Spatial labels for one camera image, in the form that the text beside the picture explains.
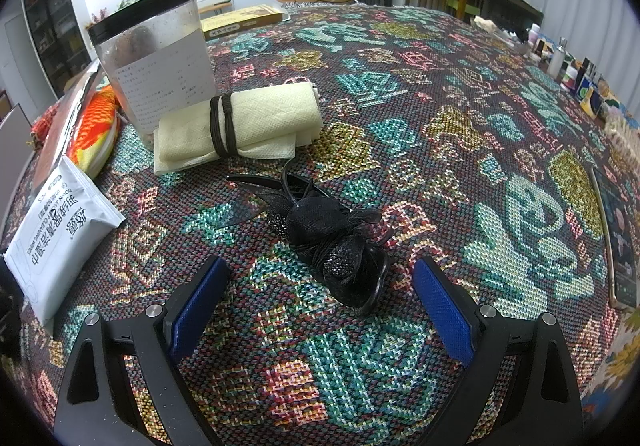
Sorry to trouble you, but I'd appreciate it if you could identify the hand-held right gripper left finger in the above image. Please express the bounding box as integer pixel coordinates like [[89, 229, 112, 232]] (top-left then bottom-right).
[[52, 256, 233, 446]]

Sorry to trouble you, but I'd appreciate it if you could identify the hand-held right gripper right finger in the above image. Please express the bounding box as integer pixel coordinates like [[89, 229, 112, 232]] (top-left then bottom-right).
[[412, 255, 586, 446]]

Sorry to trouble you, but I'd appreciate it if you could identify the black bow hair clip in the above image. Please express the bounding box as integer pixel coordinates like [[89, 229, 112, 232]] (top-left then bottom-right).
[[225, 165, 396, 317]]

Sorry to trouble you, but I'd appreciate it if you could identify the white wet wipes packet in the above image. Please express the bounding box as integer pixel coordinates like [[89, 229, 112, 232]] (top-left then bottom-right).
[[4, 156, 127, 329]]

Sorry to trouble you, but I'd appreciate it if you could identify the black hair tie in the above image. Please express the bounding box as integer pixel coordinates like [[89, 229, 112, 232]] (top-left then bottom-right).
[[210, 94, 237, 158]]

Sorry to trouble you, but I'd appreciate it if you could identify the orange fish plush toy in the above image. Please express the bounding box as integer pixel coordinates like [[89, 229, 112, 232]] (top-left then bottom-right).
[[66, 85, 123, 177]]

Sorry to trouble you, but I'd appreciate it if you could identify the cream soft figure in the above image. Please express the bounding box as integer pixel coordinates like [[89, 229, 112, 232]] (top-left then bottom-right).
[[472, 15, 503, 34]]

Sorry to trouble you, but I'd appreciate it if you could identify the colourful woven printed blanket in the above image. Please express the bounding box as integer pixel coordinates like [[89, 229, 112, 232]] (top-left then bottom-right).
[[0, 1, 640, 446]]

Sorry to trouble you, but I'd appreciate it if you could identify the smartphone with gold edge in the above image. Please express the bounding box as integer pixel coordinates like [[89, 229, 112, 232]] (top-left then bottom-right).
[[590, 166, 640, 311]]

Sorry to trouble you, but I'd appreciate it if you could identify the red fringed pouch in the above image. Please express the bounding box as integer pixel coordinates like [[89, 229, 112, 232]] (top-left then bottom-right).
[[29, 105, 57, 149]]

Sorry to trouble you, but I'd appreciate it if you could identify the blue and yellow carton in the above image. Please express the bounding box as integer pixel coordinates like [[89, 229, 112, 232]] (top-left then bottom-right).
[[575, 76, 608, 119]]

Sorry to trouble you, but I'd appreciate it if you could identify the clear plastic jar black lid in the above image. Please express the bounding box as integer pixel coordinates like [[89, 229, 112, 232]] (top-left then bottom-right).
[[89, 0, 218, 134]]

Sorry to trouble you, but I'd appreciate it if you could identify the white pump bottle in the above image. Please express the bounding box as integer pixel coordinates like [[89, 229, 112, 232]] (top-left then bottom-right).
[[547, 37, 568, 76]]

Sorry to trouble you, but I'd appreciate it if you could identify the flat yellow box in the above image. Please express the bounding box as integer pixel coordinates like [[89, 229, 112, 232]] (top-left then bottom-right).
[[200, 5, 292, 41]]

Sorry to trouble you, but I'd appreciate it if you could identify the small wooden side table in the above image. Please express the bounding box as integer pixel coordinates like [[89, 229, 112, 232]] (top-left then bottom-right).
[[197, 0, 234, 17]]

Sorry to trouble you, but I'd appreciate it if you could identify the dark wooden table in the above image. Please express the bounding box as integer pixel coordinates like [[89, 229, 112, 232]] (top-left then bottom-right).
[[470, 0, 546, 34]]

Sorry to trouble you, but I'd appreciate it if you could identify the dark glass bookshelf cabinet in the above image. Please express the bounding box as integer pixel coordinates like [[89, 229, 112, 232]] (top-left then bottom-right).
[[20, 0, 93, 97]]

